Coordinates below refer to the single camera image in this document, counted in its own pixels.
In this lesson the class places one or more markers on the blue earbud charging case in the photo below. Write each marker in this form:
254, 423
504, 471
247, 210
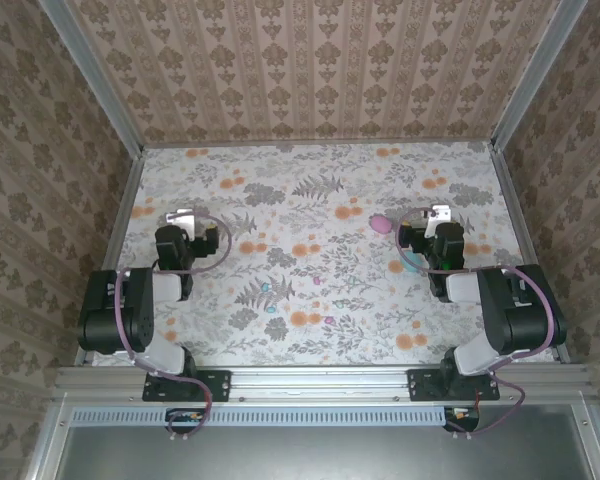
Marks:
411, 264

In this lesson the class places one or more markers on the pink earbud charging case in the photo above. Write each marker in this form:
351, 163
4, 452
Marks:
381, 223

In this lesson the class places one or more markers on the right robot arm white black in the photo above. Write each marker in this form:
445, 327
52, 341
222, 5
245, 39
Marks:
515, 315

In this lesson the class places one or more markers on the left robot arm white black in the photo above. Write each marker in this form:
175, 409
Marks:
95, 310

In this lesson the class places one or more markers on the floral table cloth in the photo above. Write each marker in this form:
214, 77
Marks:
380, 325

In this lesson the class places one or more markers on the wide aluminium extrusion beam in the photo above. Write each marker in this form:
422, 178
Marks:
320, 385

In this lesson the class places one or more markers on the black connector box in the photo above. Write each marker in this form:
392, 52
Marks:
467, 422
185, 422

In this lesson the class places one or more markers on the grey metal sheet panel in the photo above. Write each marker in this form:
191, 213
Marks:
320, 455

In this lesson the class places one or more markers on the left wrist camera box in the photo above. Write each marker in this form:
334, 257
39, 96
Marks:
181, 221

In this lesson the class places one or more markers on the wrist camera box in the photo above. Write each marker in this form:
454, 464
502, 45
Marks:
440, 214
181, 221

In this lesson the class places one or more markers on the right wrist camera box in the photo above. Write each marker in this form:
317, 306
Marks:
440, 214

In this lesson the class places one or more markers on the aluminium table edge rail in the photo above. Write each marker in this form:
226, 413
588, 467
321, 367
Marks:
514, 200
123, 210

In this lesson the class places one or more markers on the aluminium frame post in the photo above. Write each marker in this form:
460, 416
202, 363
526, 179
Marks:
94, 75
536, 75

